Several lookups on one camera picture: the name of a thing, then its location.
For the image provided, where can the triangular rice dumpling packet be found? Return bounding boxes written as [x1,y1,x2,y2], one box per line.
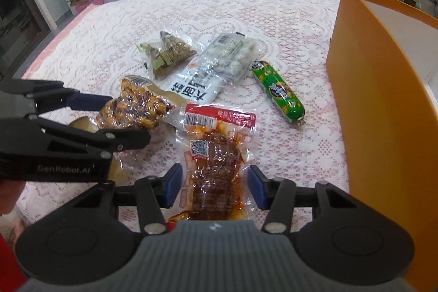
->
[136,29,199,80]

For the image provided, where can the clear greenish snack packet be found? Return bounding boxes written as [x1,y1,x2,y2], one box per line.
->
[161,32,257,104]

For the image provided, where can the person's left hand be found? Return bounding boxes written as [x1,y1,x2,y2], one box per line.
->
[0,181,26,215]

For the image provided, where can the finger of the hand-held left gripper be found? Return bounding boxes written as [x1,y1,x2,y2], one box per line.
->
[0,78,113,120]
[36,117,152,156]

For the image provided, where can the brown glazed snack packet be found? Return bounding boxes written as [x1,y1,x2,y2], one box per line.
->
[68,74,177,183]

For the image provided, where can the pink storage box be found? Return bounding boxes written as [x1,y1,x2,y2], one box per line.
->
[72,0,103,15]

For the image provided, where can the braised meat packet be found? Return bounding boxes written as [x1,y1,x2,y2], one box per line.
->
[168,103,258,222]

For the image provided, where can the orange cardboard box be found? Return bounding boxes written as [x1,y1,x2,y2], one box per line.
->
[325,0,438,292]

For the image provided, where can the red clothing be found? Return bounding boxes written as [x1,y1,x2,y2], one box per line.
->
[0,234,24,292]

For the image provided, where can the green sausage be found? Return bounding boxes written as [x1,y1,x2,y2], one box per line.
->
[251,60,306,124]

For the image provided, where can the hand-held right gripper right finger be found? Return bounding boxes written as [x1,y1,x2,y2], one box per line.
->
[248,165,360,234]

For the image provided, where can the white lace tablecloth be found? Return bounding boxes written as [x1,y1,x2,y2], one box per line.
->
[14,0,350,234]

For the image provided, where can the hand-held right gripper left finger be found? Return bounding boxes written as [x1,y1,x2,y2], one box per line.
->
[73,163,183,235]

